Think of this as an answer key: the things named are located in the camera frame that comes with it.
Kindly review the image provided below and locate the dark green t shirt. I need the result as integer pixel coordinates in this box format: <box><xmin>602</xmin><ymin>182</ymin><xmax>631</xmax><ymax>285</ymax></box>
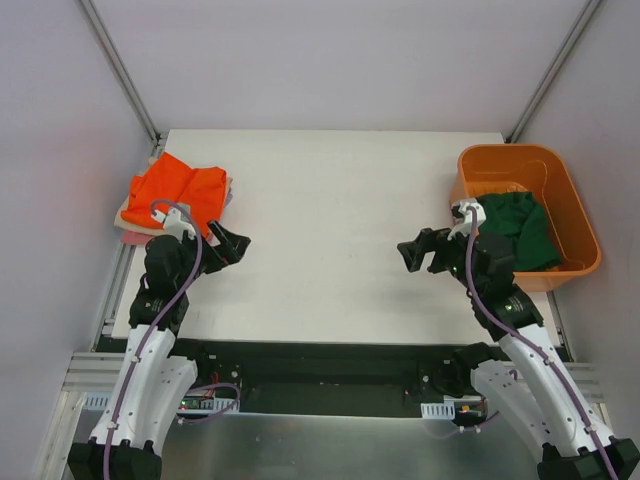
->
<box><xmin>477</xmin><ymin>191</ymin><xmax>562</xmax><ymax>272</ymax></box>

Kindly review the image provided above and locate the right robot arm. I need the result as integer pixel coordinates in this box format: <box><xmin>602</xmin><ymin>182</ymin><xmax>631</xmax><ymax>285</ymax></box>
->
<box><xmin>397</xmin><ymin>228</ymin><xmax>639</xmax><ymax>479</ymax></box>

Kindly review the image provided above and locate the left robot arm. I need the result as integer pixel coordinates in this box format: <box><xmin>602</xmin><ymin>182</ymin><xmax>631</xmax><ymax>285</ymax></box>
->
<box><xmin>67</xmin><ymin>221</ymin><xmax>250</xmax><ymax>479</ymax></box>

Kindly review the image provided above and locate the orange folded t shirt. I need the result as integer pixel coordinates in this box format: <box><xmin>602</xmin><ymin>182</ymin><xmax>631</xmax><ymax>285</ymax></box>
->
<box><xmin>120</xmin><ymin>152</ymin><xmax>228</xmax><ymax>235</ymax></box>

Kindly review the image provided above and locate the pink folded t shirt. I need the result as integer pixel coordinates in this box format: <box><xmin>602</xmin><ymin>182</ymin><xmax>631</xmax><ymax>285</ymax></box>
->
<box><xmin>120</xmin><ymin>230</ymin><xmax>159</xmax><ymax>246</ymax></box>

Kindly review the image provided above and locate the beige folded t shirt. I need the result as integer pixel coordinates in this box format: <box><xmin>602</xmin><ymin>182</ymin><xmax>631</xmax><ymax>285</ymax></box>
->
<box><xmin>113</xmin><ymin>156</ymin><xmax>237</xmax><ymax>239</ymax></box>

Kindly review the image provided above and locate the orange plastic basket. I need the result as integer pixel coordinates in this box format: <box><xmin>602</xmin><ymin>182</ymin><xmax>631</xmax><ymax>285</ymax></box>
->
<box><xmin>449</xmin><ymin>144</ymin><xmax>601</xmax><ymax>292</ymax></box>

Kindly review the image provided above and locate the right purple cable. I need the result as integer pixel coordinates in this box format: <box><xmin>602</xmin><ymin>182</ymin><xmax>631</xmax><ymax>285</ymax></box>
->
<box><xmin>422</xmin><ymin>207</ymin><xmax>619</xmax><ymax>480</ymax></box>

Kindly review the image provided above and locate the purple cable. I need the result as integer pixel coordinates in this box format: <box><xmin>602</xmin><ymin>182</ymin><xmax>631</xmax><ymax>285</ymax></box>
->
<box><xmin>422</xmin><ymin>207</ymin><xmax>619</xmax><ymax>480</ymax></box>
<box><xmin>102</xmin><ymin>199</ymin><xmax>242</xmax><ymax>480</ymax></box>

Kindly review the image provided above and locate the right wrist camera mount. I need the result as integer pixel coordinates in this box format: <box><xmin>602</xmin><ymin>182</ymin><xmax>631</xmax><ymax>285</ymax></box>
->
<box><xmin>447</xmin><ymin>198</ymin><xmax>486</xmax><ymax>240</ymax></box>

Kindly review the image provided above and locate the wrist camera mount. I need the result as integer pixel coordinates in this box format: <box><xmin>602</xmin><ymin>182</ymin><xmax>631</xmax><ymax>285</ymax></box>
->
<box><xmin>447</xmin><ymin>198</ymin><xmax>486</xmax><ymax>240</ymax></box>
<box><xmin>152</xmin><ymin>206</ymin><xmax>196</xmax><ymax>241</ymax></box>

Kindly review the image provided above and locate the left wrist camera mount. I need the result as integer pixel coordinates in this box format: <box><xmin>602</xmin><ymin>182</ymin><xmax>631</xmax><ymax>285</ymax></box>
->
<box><xmin>152</xmin><ymin>206</ymin><xmax>196</xmax><ymax>241</ymax></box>

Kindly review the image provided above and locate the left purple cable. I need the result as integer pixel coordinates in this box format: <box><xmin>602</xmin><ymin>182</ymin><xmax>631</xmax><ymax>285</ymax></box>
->
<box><xmin>102</xmin><ymin>199</ymin><xmax>242</xmax><ymax>480</ymax></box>

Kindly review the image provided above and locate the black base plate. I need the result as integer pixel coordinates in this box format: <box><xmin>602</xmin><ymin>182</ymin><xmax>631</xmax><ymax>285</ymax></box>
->
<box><xmin>171</xmin><ymin>339</ymin><xmax>504</xmax><ymax>418</ymax></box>

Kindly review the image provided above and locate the right white cable duct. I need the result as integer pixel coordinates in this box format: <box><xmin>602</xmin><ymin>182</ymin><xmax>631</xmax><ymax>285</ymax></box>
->
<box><xmin>420</xmin><ymin>401</ymin><xmax>456</xmax><ymax>421</ymax></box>

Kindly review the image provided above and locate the white cable duct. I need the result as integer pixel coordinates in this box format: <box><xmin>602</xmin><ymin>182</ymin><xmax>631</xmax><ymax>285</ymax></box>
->
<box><xmin>82</xmin><ymin>392</ymin><xmax>241</xmax><ymax>415</ymax></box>
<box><xmin>420</xmin><ymin>401</ymin><xmax>456</xmax><ymax>421</ymax></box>

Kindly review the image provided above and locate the left white cable duct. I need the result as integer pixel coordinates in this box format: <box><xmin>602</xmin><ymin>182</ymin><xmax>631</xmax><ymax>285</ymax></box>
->
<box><xmin>82</xmin><ymin>392</ymin><xmax>241</xmax><ymax>415</ymax></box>

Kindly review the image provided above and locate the left aluminium frame post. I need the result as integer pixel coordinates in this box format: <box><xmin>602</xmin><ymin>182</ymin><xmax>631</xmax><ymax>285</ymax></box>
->
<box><xmin>76</xmin><ymin>0</ymin><xmax>161</xmax><ymax>145</ymax></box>

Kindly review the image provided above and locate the aluminium frame post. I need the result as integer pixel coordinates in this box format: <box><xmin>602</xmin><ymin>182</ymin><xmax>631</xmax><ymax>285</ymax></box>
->
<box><xmin>76</xmin><ymin>0</ymin><xmax>161</xmax><ymax>145</ymax></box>
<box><xmin>504</xmin><ymin>0</ymin><xmax>606</xmax><ymax>144</ymax></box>

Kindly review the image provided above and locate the right aluminium frame post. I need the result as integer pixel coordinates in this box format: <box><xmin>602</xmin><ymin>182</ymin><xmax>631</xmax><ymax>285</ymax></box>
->
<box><xmin>504</xmin><ymin>0</ymin><xmax>606</xmax><ymax>144</ymax></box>

